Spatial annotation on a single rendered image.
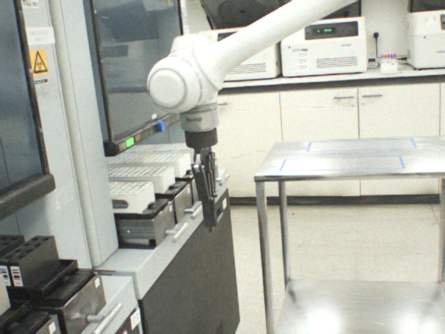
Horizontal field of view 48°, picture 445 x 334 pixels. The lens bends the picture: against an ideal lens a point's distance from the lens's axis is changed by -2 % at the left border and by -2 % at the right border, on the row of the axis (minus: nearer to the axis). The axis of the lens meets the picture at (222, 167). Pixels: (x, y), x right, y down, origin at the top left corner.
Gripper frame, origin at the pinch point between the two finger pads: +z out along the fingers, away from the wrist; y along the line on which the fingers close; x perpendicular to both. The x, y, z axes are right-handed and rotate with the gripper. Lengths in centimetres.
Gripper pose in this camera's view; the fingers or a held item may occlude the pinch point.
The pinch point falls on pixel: (209, 212)
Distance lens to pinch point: 122.1
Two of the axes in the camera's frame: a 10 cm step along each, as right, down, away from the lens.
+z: 1.0, 9.6, 2.5
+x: 9.7, -0.3, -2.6
